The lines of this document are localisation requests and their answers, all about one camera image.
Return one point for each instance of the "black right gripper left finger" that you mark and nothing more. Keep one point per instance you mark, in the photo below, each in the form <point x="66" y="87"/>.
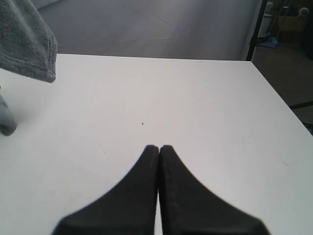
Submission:
<point x="129" y="208"/>

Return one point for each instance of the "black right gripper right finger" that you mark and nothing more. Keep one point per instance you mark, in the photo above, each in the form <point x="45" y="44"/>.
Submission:
<point x="188" y="208"/>

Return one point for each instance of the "grey fluffy towel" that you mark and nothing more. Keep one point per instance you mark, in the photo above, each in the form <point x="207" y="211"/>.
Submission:
<point x="27" y="45"/>

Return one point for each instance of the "black backdrop stand pole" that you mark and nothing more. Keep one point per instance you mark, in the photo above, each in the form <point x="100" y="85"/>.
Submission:
<point x="254" y="39"/>

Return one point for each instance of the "white backdrop cloth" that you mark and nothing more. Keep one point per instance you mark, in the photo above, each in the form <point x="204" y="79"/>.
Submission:
<point x="181" y="29"/>

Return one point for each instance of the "blue dustpan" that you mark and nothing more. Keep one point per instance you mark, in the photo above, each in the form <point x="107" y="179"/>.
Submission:
<point x="268" y="40"/>

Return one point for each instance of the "cardboard box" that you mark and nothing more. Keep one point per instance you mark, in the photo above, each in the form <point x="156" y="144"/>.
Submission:
<point x="291" y="24"/>

